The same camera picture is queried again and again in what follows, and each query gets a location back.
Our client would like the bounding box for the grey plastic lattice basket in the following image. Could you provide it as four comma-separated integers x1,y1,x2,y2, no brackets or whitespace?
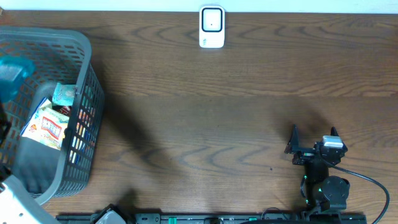
1,26,104,204

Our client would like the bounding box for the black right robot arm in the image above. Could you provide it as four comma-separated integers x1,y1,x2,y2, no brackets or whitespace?
285,125,350,213

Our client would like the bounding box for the blue mouthwash bottle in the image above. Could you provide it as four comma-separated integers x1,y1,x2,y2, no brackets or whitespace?
1,56,35,103

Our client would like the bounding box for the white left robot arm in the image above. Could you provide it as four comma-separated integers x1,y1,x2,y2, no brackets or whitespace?
1,163,60,224

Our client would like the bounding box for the mint green wipes pack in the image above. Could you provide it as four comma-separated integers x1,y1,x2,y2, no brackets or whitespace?
52,83,76,106

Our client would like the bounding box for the black right camera cable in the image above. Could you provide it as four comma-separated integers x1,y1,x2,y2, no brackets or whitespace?
316,149,391,224

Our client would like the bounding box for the yellow snack chips bag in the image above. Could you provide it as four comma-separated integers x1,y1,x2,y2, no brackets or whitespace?
21,97,69,150

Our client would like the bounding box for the black mounting rail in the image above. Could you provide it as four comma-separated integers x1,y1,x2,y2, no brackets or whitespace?
55,212,368,224

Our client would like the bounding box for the red orange chocolate bar wrapper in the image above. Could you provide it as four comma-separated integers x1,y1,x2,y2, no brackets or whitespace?
52,105,72,116

